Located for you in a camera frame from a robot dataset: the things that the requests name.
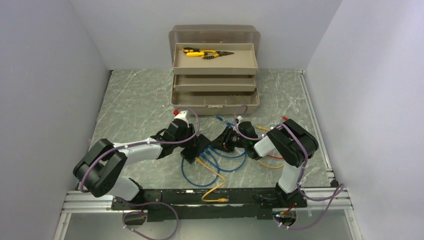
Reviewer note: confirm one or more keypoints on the yellow black screwdriver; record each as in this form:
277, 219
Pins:
197, 50

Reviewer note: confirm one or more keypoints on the black network switch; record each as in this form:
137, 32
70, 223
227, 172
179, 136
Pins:
197, 149

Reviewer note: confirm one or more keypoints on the blue ethernet cable long loop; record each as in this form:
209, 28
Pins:
197, 175

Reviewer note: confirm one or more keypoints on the aluminium frame rail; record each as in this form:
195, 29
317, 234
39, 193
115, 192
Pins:
137, 104

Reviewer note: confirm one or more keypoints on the beige plastic toolbox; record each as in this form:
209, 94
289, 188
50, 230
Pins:
219, 86

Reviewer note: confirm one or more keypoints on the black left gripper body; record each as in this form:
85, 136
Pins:
188, 139

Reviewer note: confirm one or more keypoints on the yellow black pliers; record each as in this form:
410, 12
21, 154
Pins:
209, 54

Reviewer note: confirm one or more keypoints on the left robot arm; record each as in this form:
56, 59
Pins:
99, 171

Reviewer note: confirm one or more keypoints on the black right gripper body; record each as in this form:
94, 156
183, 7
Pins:
231, 140

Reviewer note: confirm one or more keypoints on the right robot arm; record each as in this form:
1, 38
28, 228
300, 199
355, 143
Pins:
295, 145

